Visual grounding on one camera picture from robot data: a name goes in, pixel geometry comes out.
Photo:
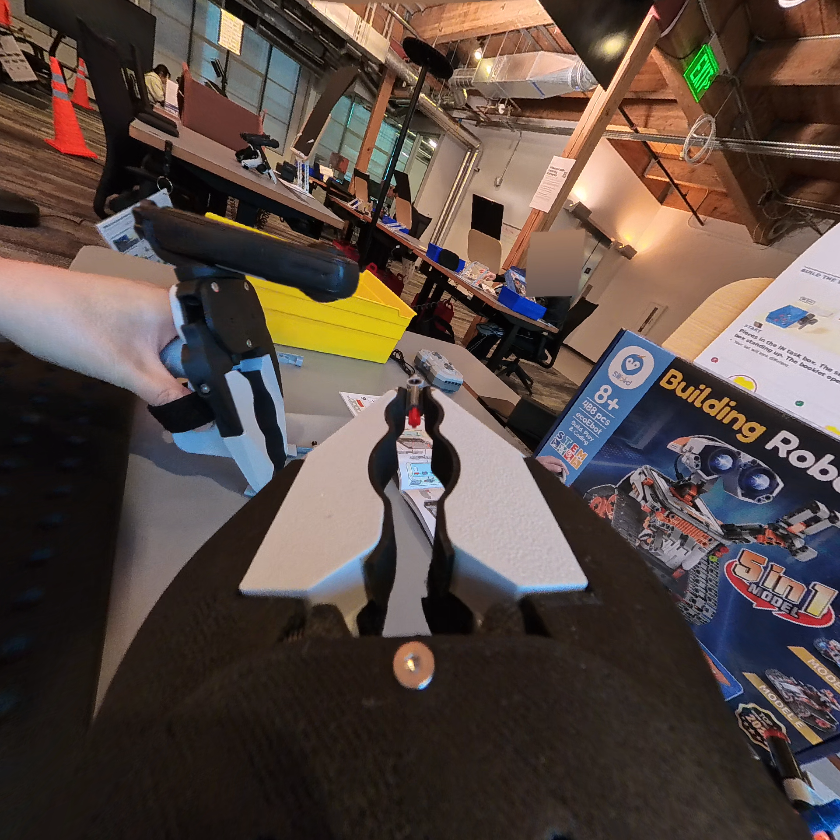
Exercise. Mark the black high-back chair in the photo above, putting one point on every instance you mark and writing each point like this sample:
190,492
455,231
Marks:
118,111

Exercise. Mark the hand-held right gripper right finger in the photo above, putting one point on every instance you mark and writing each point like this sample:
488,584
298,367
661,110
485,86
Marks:
512,525

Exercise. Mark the white paper sign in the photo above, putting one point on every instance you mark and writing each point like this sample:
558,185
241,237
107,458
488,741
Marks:
552,184

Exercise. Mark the white printed card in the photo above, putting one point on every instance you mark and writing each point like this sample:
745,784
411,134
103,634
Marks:
781,328

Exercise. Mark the black floor lamp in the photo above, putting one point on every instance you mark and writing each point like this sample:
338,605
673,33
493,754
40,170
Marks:
400,151

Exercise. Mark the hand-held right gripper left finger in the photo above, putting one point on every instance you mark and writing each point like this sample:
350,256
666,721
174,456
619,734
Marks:
315,525

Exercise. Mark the printed paper card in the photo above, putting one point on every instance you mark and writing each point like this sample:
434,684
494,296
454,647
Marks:
128,229

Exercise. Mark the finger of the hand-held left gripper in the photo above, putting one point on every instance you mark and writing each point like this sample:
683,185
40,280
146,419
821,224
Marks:
279,407
246,453

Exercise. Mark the grey pin with red tip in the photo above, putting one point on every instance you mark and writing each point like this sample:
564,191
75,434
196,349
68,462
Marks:
415,400

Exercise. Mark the black round base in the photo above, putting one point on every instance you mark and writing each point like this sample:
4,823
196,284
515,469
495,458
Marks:
18,210

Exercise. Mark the person's left forearm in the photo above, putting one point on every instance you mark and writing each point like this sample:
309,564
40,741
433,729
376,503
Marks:
46,308

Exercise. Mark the tan chair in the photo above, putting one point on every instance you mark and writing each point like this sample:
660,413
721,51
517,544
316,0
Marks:
484,250

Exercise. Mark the blue plastic bin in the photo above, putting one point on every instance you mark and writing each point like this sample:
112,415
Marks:
522,303
446,257

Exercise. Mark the orange traffic cone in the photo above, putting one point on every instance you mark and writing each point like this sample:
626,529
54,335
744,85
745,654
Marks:
82,85
65,118

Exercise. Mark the black device on stand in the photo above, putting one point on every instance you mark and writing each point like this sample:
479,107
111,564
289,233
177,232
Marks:
257,152

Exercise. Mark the wooden post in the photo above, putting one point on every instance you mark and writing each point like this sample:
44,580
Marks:
590,131

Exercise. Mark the grey desk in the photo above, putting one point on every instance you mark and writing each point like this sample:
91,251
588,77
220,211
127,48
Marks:
164,525

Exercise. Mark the black office chair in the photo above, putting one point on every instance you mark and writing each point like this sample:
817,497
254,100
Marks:
544,334

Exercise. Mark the person's left hand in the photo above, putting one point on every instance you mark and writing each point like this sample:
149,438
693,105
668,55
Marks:
131,328

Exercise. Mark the long background table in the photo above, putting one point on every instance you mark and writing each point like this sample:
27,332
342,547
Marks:
459,275

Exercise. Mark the blue toy robot box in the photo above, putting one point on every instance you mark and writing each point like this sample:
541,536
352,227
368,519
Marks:
689,492

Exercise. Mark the black and red toy part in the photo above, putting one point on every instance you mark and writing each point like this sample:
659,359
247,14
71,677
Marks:
791,781

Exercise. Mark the yellow plastic bin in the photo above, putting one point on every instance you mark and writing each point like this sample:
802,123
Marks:
328,321

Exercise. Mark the black board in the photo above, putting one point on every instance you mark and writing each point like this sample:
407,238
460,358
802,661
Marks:
487,215

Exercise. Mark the white instruction booklet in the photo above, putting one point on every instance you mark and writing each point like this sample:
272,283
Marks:
413,466

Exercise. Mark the silver air duct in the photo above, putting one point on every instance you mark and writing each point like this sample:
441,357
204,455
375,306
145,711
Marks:
525,72

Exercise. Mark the green exit sign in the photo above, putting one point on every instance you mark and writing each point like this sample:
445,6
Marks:
701,72

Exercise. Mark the background desk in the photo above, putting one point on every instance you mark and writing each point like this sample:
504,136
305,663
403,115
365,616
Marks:
216,164

